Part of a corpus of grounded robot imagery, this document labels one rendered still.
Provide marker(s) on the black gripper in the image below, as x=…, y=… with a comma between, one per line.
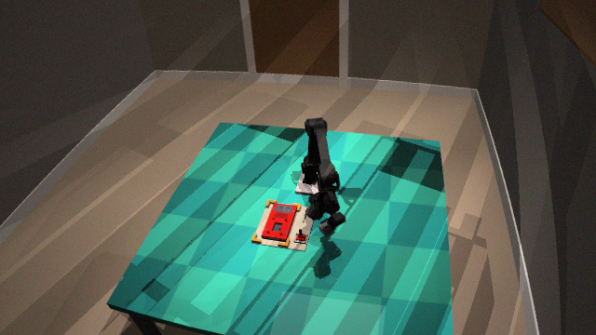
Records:
x=335, y=219

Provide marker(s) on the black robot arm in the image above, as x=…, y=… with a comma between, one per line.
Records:
x=317, y=166

